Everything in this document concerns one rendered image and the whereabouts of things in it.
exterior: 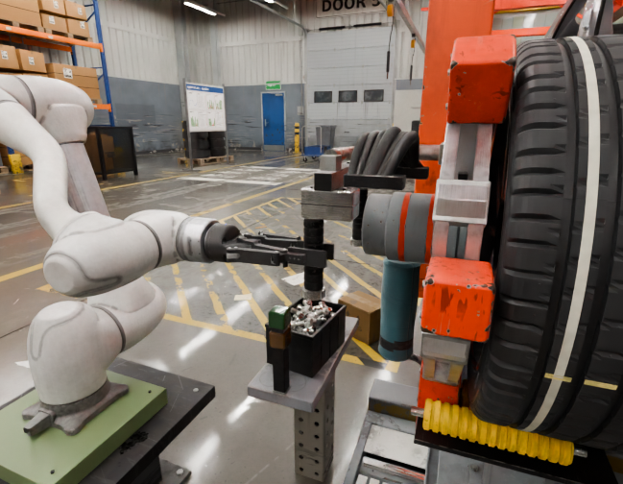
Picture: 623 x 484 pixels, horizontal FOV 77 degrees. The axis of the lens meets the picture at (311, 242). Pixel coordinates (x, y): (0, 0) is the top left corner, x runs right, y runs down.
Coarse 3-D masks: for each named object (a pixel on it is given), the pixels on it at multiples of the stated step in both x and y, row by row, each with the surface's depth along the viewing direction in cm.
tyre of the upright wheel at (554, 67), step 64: (576, 64) 48; (512, 128) 51; (576, 128) 44; (512, 192) 46; (576, 192) 42; (512, 256) 45; (576, 256) 42; (512, 320) 46; (512, 384) 50; (576, 384) 47
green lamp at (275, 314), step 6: (276, 306) 88; (282, 306) 88; (270, 312) 86; (276, 312) 85; (282, 312) 85; (288, 312) 87; (270, 318) 86; (276, 318) 85; (282, 318) 85; (288, 318) 87; (270, 324) 86; (276, 324) 86; (282, 324) 85; (288, 324) 87
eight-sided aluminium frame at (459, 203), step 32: (448, 128) 55; (480, 128) 54; (448, 160) 53; (480, 160) 52; (448, 192) 50; (480, 192) 49; (448, 224) 51; (480, 224) 49; (448, 352) 56; (448, 384) 74
